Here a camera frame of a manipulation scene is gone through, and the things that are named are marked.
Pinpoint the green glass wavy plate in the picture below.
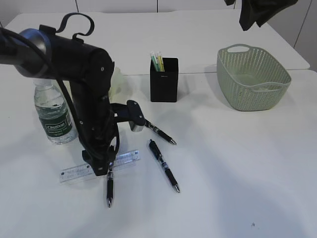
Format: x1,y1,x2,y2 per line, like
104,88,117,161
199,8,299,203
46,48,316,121
109,67,124,100

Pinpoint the clear plastic water bottle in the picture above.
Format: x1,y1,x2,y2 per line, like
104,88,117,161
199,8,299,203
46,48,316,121
33,79,77,144

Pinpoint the black pen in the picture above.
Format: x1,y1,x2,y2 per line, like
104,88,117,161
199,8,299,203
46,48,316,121
106,162,114,208
145,120,177,145
149,139,180,193

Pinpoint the black square pen holder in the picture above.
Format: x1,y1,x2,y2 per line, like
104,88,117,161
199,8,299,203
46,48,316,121
150,58,179,103

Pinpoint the green plastic woven basket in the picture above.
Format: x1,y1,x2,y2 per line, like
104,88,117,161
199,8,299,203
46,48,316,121
216,44,292,112

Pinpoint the black pen on ruler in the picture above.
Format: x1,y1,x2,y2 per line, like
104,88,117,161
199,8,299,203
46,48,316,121
106,162,114,208

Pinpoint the transparent plastic ruler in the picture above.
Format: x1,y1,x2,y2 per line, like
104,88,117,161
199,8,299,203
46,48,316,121
59,150,140,184

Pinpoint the yellow utility knife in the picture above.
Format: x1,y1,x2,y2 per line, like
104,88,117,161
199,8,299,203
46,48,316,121
156,52,164,72

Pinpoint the teal utility knife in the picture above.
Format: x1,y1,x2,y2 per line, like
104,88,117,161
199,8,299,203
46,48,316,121
150,51,160,71

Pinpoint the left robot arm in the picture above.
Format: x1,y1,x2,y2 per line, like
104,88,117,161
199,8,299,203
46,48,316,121
0,25,119,176

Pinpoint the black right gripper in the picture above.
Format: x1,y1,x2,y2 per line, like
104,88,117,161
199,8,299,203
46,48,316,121
239,0,298,31

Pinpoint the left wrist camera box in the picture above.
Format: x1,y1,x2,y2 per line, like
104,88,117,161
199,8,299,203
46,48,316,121
111,100,146,132

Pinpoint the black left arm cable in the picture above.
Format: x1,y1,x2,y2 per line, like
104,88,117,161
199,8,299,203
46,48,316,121
0,12,109,159

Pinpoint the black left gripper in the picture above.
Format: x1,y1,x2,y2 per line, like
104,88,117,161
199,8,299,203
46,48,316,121
79,107,119,177

